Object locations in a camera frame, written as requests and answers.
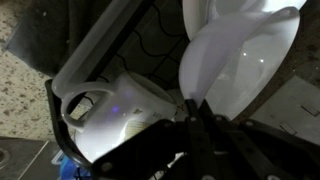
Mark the white mug red mark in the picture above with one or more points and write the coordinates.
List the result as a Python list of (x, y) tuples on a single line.
[(176, 100)]

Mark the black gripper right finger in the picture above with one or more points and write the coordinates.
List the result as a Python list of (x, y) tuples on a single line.
[(260, 153)]

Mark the stainless steel sink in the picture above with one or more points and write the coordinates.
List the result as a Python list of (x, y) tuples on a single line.
[(20, 160)]

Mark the white wall outlet plate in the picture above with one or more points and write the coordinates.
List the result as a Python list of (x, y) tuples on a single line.
[(290, 106)]

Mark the grey plastic drip tray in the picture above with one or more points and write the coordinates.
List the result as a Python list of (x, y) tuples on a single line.
[(100, 40)]

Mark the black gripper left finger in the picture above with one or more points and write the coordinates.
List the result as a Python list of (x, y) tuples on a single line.
[(156, 153)]

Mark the blue sponge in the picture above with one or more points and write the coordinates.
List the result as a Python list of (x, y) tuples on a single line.
[(68, 168)]

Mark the white mug yellow print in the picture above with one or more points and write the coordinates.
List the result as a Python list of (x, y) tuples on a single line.
[(110, 123)]

